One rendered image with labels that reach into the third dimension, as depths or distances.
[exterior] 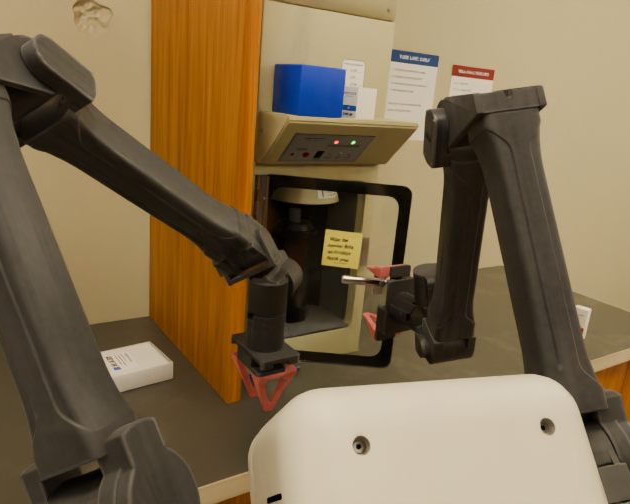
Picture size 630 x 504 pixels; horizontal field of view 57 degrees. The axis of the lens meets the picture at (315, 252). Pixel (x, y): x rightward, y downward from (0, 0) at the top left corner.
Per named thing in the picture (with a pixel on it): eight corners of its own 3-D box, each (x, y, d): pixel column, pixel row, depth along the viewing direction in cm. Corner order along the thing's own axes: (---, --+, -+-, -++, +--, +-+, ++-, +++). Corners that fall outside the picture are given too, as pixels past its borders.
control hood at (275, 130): (253, 162, 114) (256, 110, 112) (380, 162, 132) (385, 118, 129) (283, 171, 105) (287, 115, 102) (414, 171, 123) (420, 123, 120)
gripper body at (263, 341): (266, 338, 93) (269, 295, 91) (300, 365, 84) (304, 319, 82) (229, 345, 89) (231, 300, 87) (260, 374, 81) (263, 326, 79)
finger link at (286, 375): (272, 390, 93) (275, 337, 90) (295, 412, 87) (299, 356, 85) (233, 400, 89) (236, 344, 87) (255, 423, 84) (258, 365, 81)
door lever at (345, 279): (340, 278, 120) (341, 266, 119) (385, 282, 120) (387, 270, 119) (340, 286, 115) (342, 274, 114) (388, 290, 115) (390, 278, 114)
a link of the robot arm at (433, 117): (439, 121, 64) (531, 109, 65) (423, 101, 69) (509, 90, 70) (419, 373, 91) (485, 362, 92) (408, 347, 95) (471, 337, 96)
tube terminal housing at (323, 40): (198, 332, 147) (208, 7, 126) (305, 314, 165) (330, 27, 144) (241, 376, 127) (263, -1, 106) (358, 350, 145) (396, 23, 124)
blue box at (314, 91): (271, 111, 112) (274, 63, 110) (313, 114, 118) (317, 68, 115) (298, 116, 105) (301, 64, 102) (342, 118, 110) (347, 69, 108)
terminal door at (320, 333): (250, 355, 126) (261, 172, 115) (389, 367, 126) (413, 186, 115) (249, 357, 125) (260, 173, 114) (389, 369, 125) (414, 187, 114)
